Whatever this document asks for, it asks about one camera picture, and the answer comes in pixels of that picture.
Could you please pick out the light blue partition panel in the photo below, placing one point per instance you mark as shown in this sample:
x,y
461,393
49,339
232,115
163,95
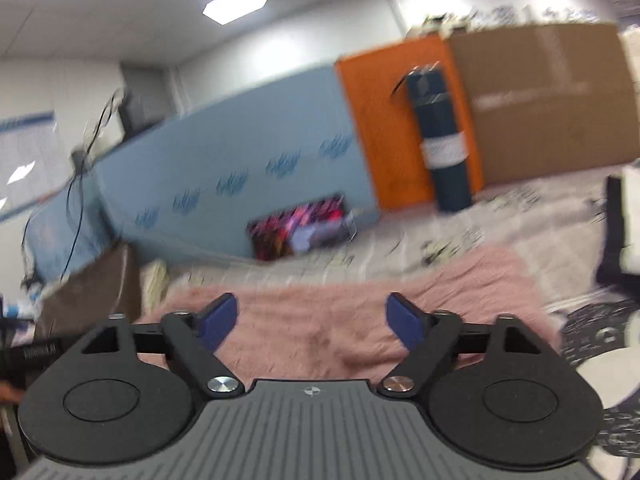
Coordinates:
x,y
225,135

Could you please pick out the colourful picture box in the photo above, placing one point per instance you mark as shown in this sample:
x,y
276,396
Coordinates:
x,y
300,227

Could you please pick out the square ceiling light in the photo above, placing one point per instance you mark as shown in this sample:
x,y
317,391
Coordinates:
x,y
235,2

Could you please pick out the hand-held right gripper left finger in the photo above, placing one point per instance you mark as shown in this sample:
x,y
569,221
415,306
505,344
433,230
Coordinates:
x,y
220,317

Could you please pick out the silver wall lettering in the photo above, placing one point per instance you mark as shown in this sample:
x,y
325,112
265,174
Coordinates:
x,y
530,15

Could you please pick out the large brown cardboard box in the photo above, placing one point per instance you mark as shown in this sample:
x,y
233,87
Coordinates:
x,y
550,110

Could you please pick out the pink fluffy blanket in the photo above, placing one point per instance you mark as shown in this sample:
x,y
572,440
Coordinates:
x,y
325,310

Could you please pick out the dark blue vacuum bottle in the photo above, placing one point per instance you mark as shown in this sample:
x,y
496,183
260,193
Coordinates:
x,y
440,125

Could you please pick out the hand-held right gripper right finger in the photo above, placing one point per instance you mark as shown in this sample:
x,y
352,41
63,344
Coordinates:
x,y
404,317

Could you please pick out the dark printed garment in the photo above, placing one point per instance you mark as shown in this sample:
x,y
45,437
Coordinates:
x,y
595,330

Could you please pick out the grey printed bed sheet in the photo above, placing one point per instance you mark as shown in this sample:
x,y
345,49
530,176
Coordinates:
x,y
550,220

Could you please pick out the orange box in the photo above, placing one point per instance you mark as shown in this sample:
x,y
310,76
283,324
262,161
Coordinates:
x,y
380,125

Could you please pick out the dark monitor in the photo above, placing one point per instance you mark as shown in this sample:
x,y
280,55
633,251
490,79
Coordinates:
x,y
145,97

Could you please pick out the black and white cloth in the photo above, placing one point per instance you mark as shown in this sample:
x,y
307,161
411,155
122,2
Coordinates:
x,y
615,220

